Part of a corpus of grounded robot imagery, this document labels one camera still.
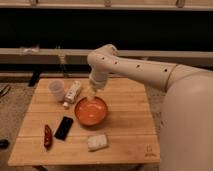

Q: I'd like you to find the wooden table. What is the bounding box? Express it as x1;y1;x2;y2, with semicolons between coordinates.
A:
8;78;160;166

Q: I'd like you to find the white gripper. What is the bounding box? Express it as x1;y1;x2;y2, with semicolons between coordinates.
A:
87;73;108;101

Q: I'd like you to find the translucent plastic cup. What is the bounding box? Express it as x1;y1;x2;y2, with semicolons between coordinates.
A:
48;80;65;102

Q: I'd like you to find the black smartphone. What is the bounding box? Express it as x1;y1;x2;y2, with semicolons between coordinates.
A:
55;117;73;140

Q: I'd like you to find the black object at left edge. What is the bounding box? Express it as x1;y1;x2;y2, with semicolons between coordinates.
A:
0;139;10;149

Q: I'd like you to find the orange ceramic bowl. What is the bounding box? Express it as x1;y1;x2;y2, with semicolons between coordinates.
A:
74;97;108;126

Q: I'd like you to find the white sponge block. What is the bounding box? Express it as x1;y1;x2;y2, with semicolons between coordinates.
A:
87;134;108;151

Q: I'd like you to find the red chili pepper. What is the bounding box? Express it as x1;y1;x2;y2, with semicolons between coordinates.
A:
44;125;52;149

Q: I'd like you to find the clear plastic bottle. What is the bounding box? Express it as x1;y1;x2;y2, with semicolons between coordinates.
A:
63;81;82;109

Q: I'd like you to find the black cable on floor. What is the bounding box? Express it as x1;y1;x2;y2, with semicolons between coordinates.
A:
0;83;12;98

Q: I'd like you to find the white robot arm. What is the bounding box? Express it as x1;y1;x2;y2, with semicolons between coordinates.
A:
87;44;213;171

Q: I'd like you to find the grey horizontal rail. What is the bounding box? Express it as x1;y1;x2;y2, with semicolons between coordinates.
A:
0;48;213;67

